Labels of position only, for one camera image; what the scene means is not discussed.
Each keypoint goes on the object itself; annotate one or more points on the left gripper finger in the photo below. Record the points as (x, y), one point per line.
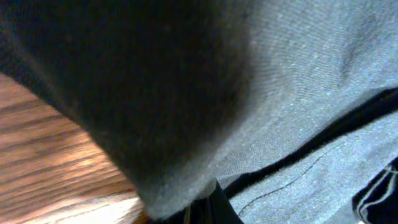
(214, 209)

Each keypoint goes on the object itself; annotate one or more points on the black t-shirt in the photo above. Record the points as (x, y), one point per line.
(291, 106)

